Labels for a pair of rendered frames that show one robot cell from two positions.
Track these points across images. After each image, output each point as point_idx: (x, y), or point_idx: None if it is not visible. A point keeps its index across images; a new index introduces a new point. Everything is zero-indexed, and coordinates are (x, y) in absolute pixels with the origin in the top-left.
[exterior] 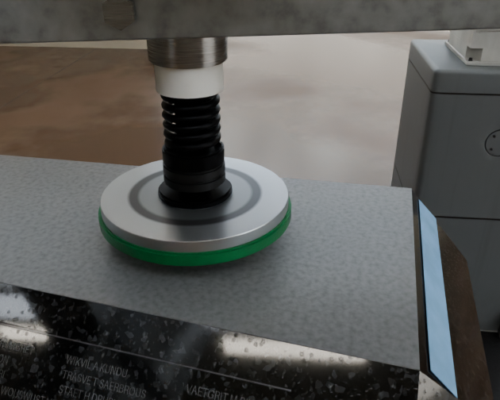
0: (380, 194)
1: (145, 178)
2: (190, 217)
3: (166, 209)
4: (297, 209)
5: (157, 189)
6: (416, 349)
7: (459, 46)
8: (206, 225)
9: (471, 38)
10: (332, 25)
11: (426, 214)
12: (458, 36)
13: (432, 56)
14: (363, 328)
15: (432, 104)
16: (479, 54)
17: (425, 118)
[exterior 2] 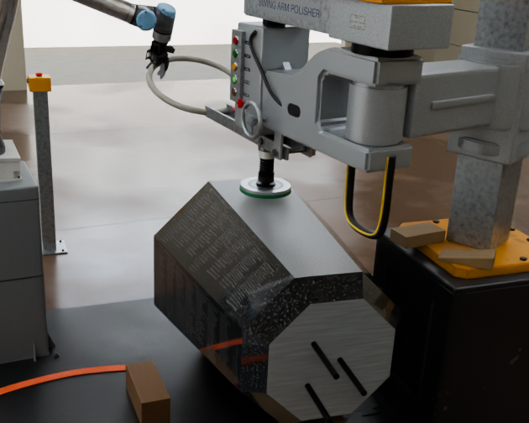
0: (217, 183)
1: (265, 190)
2: (277, 182)
3: (277, 185)
4: (238, 190)
5: (269, 187)
6: (277, 177)
7: None
8: (278, 180)
9: (19, 165)
10: None
11: None
12: None
13: (2, 187)
14: None
15: (39, 205)
16: (18, 172)
17: (34, 216)
